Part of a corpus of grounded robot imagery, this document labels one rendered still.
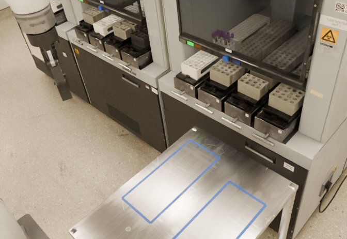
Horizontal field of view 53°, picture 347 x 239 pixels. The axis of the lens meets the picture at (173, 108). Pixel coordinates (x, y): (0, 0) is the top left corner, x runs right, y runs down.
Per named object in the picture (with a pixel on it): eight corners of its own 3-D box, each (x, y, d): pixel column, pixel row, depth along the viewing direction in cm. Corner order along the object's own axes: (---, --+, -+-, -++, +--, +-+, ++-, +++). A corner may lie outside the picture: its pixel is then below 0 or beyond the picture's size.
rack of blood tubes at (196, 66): (219, 47, 182) (219, 36, 178) (235, 53, 176) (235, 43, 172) (181, 74, 167) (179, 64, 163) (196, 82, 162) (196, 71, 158)
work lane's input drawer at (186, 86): (254, 30, 205) (255, 16, 199) (275, 36, 197) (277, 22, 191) (168, 92, 169) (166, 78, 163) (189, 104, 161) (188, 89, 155)
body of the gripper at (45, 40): (23, 24, 92) (35, 54, 98) (26, 38, 86) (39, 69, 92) (51, 17, 94) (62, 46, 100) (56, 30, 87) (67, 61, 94)
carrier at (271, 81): (274, 88, 150) (275, 77, 146) (271, 90, 149) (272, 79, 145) (251, 78, 157) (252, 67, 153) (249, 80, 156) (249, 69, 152)
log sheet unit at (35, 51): (31, 54, 306) (15, 17, 283) (47, 65, 291) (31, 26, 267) (29, 56, 305) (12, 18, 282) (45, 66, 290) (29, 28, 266)
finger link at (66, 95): (65, 78, 101) (65, 79, 100) (72, 96, 106) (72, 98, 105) (54, 81, 100) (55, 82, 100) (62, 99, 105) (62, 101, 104)
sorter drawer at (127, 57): (202, 13, 228) (201, 0, 222) (219, 18, 220) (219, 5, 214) (116, 65, 192) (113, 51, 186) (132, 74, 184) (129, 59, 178)
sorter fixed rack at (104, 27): (131, 14, 222) (130, 4, 218) (142, 17, 217) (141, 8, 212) (94, 33, 208) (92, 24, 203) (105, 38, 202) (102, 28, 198)
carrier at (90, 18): (97, 25, 212) (95, 15, 208) (95, 26, 211) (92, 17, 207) (87, 19, 218) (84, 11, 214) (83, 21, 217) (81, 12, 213)
